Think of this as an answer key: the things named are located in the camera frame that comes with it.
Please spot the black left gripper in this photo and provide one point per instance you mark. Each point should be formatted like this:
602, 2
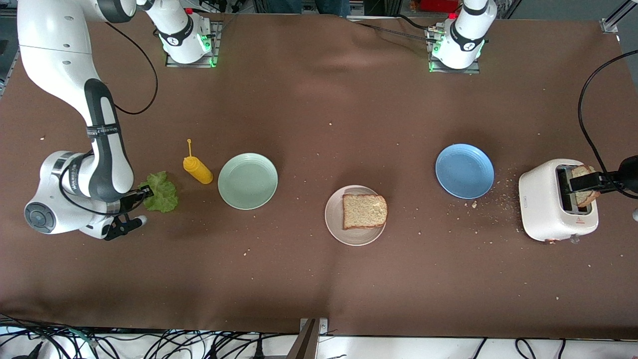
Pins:
629, 173

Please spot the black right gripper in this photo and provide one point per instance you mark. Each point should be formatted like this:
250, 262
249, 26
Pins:
128, 200

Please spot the brown bread slice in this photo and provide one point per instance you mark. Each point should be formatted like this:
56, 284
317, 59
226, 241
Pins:
585, 199
364, 212

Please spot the green lettuce leaf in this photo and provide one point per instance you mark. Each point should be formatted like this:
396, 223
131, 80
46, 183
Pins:
162, 192

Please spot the yellow mustard squeeze bottle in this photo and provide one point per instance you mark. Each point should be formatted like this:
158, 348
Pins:
199, 172

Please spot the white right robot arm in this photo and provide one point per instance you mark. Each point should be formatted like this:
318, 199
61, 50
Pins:
55, 45

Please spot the pale green plate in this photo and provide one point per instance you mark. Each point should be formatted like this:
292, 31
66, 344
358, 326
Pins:
247, 181

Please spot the blue plate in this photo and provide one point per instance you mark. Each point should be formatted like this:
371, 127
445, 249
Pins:
464, 171

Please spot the beige plate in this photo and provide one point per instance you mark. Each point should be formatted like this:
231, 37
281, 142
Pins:
356, 238

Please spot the white toaster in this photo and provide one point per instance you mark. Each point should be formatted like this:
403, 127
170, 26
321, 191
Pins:
541, 199

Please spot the black power plug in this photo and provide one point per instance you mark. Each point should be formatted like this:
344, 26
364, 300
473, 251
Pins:
258, 351
32, 351

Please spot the brown tablecloth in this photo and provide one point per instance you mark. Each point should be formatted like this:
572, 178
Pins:
398, 289

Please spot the dark metal bar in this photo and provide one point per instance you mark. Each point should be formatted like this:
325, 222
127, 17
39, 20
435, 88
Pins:
304, 346

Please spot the red box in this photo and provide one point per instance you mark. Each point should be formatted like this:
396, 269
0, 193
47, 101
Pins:
438, 5

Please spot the aluminium frame profile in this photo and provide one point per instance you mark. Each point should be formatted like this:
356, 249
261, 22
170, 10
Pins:
610, 25

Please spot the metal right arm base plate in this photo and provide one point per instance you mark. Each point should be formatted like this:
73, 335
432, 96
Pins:
215, 45

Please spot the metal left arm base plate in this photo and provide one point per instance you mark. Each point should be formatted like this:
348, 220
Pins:
473, 70

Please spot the silver metal bracket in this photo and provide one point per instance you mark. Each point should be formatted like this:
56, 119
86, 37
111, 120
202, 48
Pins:
323, 326

